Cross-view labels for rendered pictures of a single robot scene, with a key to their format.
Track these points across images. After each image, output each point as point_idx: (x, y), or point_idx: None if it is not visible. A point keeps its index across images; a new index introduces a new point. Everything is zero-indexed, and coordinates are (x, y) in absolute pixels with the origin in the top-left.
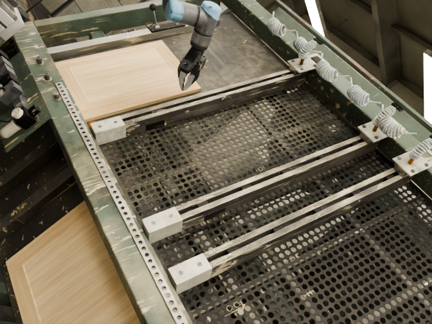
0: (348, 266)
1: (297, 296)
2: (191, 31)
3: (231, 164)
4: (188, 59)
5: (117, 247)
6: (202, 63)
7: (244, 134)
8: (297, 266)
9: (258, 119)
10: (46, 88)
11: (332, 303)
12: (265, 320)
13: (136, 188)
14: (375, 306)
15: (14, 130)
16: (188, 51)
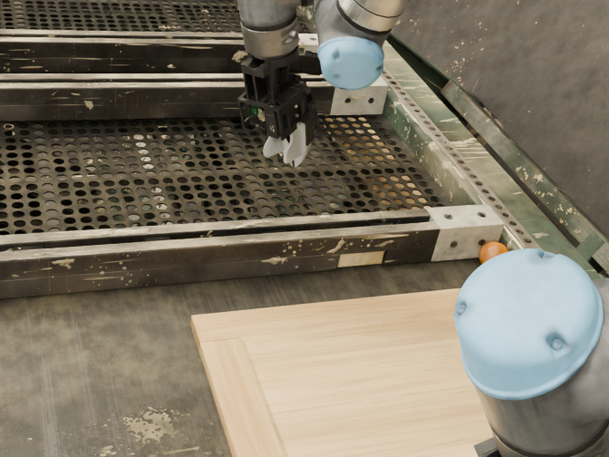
0: (89, 27)
1: (184, 28)
2: (297, 32)
3: (196, 155)
4: (305, 53)
5: (419, 83)
6: (250, 105)
7: (130, 195)
8: None
9: (63, 220)
10: None
11: (142, 15)
12: (168, 188)
13: (391, 160)
14: (89, 3)
15: None
16: (305, 56)
